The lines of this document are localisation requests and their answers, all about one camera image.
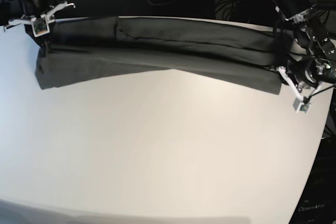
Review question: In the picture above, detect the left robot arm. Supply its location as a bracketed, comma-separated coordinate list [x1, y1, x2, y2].
[272, 0, 335, 104]

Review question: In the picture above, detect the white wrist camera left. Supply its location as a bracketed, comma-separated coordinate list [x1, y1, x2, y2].
[293, 98, 311, 113]

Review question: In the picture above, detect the black OpenArm box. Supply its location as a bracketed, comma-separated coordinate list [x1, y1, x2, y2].
[289, 137, 335, 223]

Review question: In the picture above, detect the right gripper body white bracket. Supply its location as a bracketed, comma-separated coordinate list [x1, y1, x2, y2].
[4, 0, 76, 31]

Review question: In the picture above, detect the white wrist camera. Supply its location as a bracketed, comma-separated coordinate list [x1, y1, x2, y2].
[31, 18, 50, 37]
[293, 98, 311, 113]

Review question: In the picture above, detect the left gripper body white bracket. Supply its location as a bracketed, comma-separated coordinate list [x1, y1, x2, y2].
[276, 60, 335, 100]

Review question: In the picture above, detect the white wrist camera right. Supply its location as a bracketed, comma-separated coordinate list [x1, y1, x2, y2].
[31, 18, 50, 37]

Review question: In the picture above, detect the grey T-shirt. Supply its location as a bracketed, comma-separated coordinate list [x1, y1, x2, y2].
[35, 17, 281, 95]

